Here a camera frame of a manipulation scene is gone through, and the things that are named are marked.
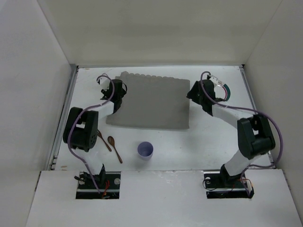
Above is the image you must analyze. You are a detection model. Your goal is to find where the brown wooden fork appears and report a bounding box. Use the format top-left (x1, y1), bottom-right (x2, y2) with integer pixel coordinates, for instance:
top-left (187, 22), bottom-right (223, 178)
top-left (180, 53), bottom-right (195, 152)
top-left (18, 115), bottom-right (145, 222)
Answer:
top-left (97, 130), bottom-right (112, 152)

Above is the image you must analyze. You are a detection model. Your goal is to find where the grey cloth placemat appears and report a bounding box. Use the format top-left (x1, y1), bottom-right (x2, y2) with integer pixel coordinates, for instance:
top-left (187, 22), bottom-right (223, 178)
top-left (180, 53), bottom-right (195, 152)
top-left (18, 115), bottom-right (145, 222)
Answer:
top-left (106, 71), bottom-right (190, 130)

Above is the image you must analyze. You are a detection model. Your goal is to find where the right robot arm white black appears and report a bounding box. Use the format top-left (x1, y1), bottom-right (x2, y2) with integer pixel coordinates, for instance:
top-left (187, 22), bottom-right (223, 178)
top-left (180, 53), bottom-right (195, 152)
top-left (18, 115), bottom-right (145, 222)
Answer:
top-left (187, 79), bottom-right (276, 187)

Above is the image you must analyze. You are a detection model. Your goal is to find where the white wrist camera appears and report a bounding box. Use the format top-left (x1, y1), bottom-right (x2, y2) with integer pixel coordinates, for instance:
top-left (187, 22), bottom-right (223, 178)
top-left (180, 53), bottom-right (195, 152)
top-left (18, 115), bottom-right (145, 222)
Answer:
top-left (96, 76), bottom-right (110, 90)
top-left (206, 75), bottom-right (222, 87)

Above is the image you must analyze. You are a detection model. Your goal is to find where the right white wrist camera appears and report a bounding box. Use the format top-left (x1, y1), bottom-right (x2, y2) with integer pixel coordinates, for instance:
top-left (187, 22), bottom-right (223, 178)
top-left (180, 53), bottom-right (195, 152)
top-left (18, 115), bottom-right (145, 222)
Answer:
top-left (206, 75), bottom-right (222, 87)

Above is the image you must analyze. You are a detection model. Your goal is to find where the brown wooden spoon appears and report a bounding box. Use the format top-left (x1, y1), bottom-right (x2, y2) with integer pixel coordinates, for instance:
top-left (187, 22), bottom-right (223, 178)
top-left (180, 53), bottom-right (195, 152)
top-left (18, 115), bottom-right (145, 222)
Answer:
top-left (107, 136), bottom-right (123, 164)

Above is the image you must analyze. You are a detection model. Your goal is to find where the aluminium table rail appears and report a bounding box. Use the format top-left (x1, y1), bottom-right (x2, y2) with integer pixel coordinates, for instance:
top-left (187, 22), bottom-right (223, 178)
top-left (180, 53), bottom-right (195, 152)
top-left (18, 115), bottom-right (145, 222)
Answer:
top-left (44, 64), bottom-right (79, 171)
top-left (239, 65), bottom-right (276, 169)

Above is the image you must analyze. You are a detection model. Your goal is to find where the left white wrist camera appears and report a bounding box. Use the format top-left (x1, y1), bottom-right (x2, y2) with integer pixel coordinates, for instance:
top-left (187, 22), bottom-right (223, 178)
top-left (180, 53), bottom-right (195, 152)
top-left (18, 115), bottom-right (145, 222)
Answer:
top-left (96, 76), bottom-right (110, 90)

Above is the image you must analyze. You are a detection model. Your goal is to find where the right aluminium table rail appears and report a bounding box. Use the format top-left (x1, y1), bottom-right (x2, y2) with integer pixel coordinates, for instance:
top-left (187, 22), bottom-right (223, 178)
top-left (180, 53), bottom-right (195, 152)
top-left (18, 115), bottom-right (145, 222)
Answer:
top-left (239, 65), bottom-right (276, 169)

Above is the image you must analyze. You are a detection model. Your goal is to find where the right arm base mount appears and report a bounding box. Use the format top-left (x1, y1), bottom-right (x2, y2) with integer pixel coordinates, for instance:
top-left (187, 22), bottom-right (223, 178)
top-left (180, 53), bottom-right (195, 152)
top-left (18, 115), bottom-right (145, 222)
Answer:
top-left (202, 171), bottom-right (255, 199)

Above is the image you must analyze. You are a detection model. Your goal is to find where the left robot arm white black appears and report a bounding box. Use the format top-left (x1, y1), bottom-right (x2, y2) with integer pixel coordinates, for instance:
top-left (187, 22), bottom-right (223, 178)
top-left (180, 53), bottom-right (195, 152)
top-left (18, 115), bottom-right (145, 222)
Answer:
top-left (62, 79), bottom-right (127, 190)

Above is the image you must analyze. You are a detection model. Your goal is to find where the purple cup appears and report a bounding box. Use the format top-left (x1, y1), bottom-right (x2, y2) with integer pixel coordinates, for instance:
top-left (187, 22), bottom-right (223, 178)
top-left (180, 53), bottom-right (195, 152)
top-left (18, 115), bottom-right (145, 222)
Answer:
top-left (137, 141), bottom-right (153, 161)

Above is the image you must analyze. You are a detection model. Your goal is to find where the white plate green red rim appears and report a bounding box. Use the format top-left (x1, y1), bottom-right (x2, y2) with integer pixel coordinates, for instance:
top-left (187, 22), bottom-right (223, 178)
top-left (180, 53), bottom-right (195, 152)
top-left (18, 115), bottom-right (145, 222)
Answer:
top-left (221, 81), bottom-right (231, 101)

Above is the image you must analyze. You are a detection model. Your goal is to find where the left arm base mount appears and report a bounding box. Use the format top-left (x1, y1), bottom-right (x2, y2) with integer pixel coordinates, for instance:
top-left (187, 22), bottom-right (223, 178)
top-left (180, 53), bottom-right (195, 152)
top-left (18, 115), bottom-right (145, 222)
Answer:
top-left (74, 172), bottom-right (121, 200)

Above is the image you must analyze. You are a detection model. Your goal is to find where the left aluminium table rail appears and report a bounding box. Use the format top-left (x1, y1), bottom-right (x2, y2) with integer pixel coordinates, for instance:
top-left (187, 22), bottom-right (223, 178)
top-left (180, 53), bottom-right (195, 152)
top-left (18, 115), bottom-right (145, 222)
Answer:
top-left (44, 64), bottom-right (79, 171)

